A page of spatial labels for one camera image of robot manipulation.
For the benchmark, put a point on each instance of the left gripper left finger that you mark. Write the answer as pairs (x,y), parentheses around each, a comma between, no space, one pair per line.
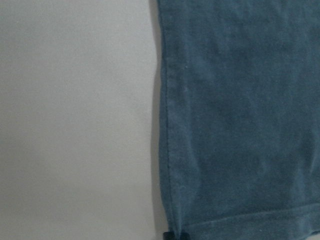
(169,235)

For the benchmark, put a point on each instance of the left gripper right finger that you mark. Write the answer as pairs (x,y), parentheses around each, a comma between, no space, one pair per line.
(184,236)

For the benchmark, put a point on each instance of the black graphic t-shirt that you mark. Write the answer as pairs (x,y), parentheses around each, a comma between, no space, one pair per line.
(239,118)

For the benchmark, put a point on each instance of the brown paper table cover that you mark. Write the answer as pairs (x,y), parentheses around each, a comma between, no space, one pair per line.
(79,120)

